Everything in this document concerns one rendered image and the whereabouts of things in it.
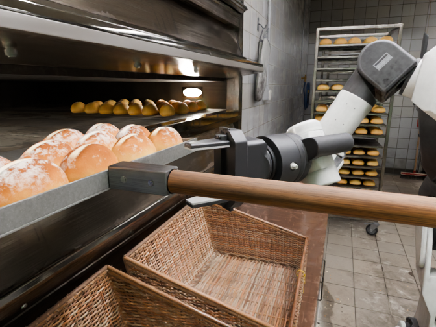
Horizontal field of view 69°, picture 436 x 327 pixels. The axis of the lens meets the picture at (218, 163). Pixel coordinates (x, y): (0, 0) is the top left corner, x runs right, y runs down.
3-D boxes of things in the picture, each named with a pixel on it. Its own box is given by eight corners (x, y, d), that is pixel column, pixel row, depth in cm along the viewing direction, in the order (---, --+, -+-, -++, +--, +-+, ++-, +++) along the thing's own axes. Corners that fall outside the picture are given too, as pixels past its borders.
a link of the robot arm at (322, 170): (257, 143, 59) (299, 138, 65) (274, 200, 57) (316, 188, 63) (300, 118, 49) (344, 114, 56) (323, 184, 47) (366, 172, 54)
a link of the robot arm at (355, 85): (344, 95, 90) (374, 52, 86) (372, 111, 86) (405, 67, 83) (339, 86, 79) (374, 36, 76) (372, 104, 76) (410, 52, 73)
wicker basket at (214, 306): (124, 339, 95) (117, 256, 88) (198, 250, 146) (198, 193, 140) (290, 391, 79) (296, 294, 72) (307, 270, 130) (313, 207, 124)
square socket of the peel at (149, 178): (180, 189, 43) (180, 165, 42) (167, 198, 40) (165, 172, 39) (124, 181, 46) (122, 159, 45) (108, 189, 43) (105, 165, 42)
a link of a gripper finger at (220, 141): (181, 147, 45) (218, 143, 48) (193, 151, 42) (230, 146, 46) (181, 136, 44) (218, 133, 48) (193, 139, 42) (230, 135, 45)
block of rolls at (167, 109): (66, 113, 164) (65, 102, 162) (124, 107, 207) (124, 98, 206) (170, 117, 142) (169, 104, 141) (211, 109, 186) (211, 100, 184)
